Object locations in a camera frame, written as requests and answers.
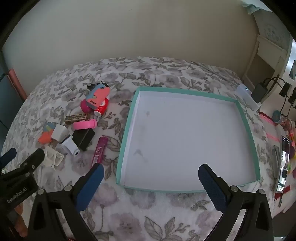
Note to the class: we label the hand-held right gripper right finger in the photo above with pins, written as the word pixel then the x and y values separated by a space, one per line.
pixel 212 187

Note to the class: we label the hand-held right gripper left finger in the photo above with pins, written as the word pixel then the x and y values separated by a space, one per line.
pixel 90 185

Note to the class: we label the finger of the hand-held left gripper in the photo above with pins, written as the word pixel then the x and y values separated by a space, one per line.
pixel 8 155
pixel 34 158

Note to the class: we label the white plastic frame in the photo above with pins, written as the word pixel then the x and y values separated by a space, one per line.
pixel 49 157

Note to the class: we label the orange and blue toy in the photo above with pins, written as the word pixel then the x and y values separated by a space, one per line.
pixel 45 136

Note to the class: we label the white plug charger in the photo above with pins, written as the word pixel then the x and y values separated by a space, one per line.
pixel 59 131

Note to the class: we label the magenta tube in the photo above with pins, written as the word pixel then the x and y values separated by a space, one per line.
pixel 99 149

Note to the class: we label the teal shallow cardboard box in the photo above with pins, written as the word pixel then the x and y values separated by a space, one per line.
pixel 185 139

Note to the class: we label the person's left hand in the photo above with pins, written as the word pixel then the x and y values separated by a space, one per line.
pixel 20 220

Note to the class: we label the white cylindrical gadget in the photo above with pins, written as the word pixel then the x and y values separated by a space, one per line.
pixel 69 144

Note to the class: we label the small black box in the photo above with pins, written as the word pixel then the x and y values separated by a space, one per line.
pixel 84 139

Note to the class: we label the brown ridged bar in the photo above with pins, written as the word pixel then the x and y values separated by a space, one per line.
pixel 76 118

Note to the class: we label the pink plastic spool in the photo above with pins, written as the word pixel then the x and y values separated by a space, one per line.
pixel 84 124

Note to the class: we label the grey floral blanket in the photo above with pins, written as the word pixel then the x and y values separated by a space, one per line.
pixel 161 220

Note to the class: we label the magenta round toy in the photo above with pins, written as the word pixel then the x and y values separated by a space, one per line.
pixel 84 106

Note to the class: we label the smartphone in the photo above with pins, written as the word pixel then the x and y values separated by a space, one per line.
pixel 283 162

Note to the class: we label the red and white toy can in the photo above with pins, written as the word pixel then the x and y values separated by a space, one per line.
pixel 103 108

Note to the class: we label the pink lace trim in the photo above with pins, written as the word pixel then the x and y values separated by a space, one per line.
pixel 266 117

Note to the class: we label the pink and blue toy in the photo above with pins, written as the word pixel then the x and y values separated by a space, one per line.
pixel 99 95

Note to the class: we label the pile of colourful toys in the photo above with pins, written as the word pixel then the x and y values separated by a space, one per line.
pixel 291 139

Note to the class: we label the teal round tin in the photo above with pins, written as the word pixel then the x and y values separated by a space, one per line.
pixel 277 117

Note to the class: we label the white plastic device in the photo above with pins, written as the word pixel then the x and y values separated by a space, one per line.
pixel 246 96

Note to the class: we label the black power adapter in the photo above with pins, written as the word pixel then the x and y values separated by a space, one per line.
pixel 259 92

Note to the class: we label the white wooden furniture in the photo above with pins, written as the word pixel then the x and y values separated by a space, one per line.
pixel 266 60

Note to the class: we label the white lace cloth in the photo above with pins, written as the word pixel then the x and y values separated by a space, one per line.
pixel 272 27

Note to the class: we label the pale teal cloth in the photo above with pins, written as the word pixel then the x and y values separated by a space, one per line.
pixel 251 5

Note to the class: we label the brown wooden frame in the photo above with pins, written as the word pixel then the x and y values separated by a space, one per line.
pixel 16 83

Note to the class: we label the black wall plug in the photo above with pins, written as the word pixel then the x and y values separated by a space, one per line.
pixel 285 90

